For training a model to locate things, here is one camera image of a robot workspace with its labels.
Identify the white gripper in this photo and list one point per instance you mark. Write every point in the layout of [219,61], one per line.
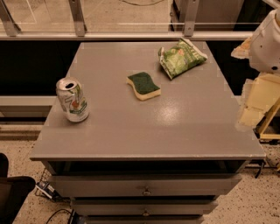
[266,48]

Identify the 7up soda can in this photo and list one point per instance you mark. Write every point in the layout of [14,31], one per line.
[72,99]

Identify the green chip bag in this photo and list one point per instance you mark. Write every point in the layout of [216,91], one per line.
[180,58]

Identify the green and yellow sponge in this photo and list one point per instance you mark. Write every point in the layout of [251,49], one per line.
[143,86]

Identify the top grey drawer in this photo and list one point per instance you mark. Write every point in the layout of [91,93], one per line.
[144,185]

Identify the grey drawer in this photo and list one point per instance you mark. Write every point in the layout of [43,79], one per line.
[144,185]
[143,207]

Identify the grey drawer cabinet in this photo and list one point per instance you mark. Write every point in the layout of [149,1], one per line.
[188,129]

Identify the middle grey drawer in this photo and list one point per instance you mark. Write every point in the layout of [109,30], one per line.
[143,207]

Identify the power strip on floor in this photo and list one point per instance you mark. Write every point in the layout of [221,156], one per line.
[46,189]

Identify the metal window railing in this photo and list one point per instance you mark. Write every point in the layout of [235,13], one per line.
[94,20]

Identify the black chair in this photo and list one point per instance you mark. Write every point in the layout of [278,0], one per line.
[13,192]

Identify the yellow wooden frame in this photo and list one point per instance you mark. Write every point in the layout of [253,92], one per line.
[270,126]

